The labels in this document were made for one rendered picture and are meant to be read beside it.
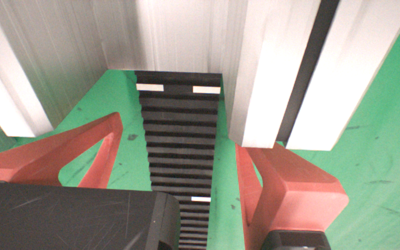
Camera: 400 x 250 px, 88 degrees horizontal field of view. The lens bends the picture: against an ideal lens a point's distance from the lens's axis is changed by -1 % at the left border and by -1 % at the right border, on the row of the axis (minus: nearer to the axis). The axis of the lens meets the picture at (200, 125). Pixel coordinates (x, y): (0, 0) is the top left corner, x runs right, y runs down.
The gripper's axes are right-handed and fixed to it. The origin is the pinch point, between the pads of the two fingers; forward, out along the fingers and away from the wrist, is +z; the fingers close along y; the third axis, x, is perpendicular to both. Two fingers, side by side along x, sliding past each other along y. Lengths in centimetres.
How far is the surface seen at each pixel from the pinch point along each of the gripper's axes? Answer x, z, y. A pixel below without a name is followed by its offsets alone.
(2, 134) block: 2.4, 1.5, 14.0
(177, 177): 5.4, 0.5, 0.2
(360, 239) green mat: 18.9, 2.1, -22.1
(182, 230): 12.2, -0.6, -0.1
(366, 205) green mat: 11.0, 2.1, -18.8
